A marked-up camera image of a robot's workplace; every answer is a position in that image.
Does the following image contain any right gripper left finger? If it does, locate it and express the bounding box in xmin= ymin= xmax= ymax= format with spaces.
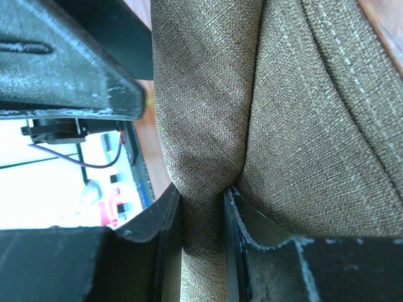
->
xmin=1 ymin=185 xmax=182 ymax=301

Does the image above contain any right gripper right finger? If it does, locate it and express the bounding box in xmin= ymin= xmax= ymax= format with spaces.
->
xmin=224 ymin=187 xmax=402 ymax=301

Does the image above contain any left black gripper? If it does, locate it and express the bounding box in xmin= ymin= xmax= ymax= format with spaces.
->
xmin=1 ymin=1 xmax=154 ymax=120

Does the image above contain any brown cloth napkin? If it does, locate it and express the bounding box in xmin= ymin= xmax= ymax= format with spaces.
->
xmin=151 ymin=1 xmax=402 ymax=301

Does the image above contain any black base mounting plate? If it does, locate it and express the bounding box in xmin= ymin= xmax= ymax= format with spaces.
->
xmin=123 ymin=121 xmax=155 ymax=210

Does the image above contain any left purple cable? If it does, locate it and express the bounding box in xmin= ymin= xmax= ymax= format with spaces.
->
xmin=26 ymin=128 xmax=125 ymax=169

